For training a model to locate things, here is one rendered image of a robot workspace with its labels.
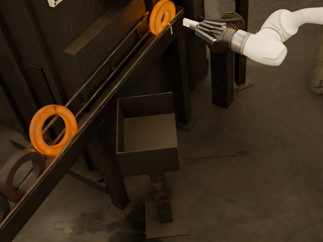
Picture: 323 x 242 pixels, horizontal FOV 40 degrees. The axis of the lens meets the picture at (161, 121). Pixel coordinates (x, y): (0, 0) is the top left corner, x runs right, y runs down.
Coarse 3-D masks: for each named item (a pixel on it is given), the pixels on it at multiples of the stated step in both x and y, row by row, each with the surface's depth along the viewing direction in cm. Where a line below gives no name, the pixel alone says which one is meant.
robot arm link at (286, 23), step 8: (312, 8) 163; (320, 8) 156; (272, 16) 181; (280, 16) 176; (288, 16) 175; (296, 16) 172; (304, 16) 166; (312, 16) 159; (320, 16) 153; (264, 24) 181; (272, 24) 178; (280, 24) 176; (288, 24) 175; (296, 24) 174; (280, 32) 177; (288, 32) 177; (296, 32) 180
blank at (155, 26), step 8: (160, 0) 190; (168, 0) 191; (160, 8) 188; (168, 8) 193; (152, 16) 189; (160, 16) 190; (168, 16) 197; (152, 24) 190; (160, 24) 192; (152, 32) 194
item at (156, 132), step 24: (144, 96) 166; (168, 96) 167; (120, 120) 165; (144, 120) 173; (168, 120) 172; (120, 144) 159; (144, 144) 167; (168, 144) 165; (144, 168) 156; (168, 168) 157; (168, 192) 199; (168, 216) 205
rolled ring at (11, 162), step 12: (12, 156) 146; (24, 156) 146; (36, 156) 152; (12, 168) 144; (36, 168) 156; (0, 180) 144; (12, 180) 146; (0, 192) 146; (12, 192) 147; (24, 192) 153
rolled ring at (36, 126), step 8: (40, 112) 156; (48, 112) 158; (56, 112) 160; (64, 112) 163; (32, 120) 156; (40, 120) 156; (64, 120) 166; (72, 120) 165; (32, 128) 155; (40, 128) 156; (72, 128) 166; (32, 136) 155; (40, 136) 156; (64, 136) 167; (72, 136) 166; (32, 144) 157; (40, 144) 156; (64, 144) 164; (40, 152) 159; (48, 152) 159; (56, 152) 162
